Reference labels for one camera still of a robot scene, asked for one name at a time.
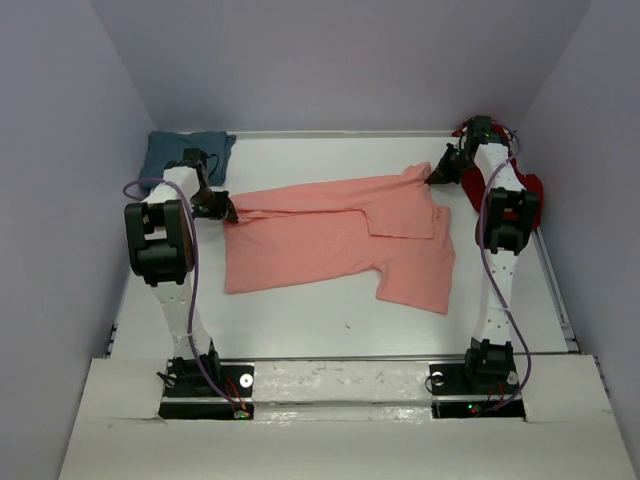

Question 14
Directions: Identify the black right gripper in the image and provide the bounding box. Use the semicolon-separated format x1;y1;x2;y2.
426;142;477;185

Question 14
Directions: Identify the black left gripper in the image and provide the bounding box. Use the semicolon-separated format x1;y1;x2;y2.
189;188;238;223

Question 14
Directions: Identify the pink t-shirt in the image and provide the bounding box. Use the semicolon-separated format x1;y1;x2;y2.
224;163;456;314

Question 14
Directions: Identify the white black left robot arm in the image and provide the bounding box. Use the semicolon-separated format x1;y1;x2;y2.
123;148;239;402

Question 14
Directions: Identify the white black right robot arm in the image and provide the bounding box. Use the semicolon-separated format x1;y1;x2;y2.
425;115;540;408

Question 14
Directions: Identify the crumpled red t-shirt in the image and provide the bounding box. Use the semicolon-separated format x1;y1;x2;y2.
452;118;546;234

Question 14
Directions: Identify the folded teal t-shirt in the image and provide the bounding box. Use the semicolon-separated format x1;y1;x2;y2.
139;131;237;186

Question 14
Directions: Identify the white table edge rail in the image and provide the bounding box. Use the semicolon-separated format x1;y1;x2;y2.
231;130;452;140

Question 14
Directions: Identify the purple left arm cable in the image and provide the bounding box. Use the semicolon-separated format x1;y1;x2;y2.
123;179;246;406

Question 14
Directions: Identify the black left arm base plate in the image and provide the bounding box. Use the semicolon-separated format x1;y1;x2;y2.
156;362;255;421

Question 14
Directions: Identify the aluminium front rail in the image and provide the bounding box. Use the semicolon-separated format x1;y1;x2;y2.
221;355;436;363

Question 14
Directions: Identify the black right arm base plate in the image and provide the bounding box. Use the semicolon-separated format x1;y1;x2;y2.
424;363;526;420

